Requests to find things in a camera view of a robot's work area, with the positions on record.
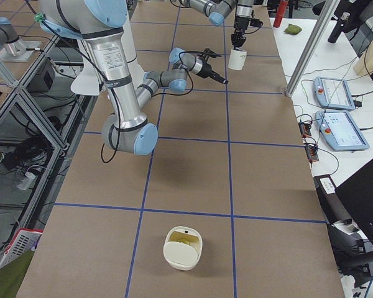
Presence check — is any black office chair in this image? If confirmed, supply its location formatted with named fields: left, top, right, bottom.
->
left=313, top=174, right=373, bottom=287

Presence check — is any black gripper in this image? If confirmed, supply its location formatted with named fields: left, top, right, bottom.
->
left=198, top=64, right=228, bottom=84
left=231, top=17, right=252, bottom=49

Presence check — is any teach pendant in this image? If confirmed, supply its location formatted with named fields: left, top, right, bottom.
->
left=313, top=76, right=355, bottom=111
left=315, top=111, right=370, bottom=151

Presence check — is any lower teach pendant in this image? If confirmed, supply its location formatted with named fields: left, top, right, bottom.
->
left=315, top=111, right=370, bottom=151

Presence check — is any yellow green lemon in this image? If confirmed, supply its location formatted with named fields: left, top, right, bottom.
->
left=171, top=238, right=192, bottom=246

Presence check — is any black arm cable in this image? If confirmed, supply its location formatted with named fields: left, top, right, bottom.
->
left=99, top=51, right=206, bottom=165

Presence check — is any aluminium frame post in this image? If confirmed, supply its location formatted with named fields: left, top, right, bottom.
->
left=285, top=0, right=340, bottom=97

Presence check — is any black cylinder device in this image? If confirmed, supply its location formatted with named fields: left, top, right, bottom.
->
left=328, top=12, right=351, bottom=43

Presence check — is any black monitor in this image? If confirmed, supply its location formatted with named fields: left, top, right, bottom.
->
left=336, top=159, right=373, bottom=240

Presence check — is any white mug grey inside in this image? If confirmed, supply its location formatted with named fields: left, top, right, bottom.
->
left=228, top=48, right=247, bottom=71

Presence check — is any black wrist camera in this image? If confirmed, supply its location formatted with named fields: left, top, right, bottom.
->
left=250, top=18, right=264, bottom=28

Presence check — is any aluminium frame rack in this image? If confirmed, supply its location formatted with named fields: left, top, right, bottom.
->
left=0, top=35, right=95, bottom=246

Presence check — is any white red plastic basket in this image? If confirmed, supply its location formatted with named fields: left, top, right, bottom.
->
left=0, top=228, right=43, bottom=269

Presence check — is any brown paper table cover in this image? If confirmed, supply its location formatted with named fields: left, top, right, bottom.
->
left=17, top=1, right=343, bottom=297

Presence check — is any orange black connector box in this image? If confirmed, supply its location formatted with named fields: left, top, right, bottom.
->
left=298, top=122, right=311, bottom=138

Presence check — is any upper teach pendant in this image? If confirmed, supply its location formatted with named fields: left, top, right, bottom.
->
left=313, top=76, right=355, bottom=111

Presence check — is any green bean bag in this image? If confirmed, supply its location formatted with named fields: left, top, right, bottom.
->
left=283, top=24, right=302, bottom=35

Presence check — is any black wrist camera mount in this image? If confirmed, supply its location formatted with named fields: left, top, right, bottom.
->
left=198, top=48, right=221, bottom=63

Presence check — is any red bottle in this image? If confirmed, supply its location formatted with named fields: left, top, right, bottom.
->
left=273, top=0, right=288, bottom=28

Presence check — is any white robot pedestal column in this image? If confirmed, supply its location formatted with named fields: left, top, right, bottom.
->
left=71, top=1, right=144, bottom=96

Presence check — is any cream bin with swing lid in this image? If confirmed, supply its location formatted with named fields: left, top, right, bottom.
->
left=163, top=226, right=203, bottom=271

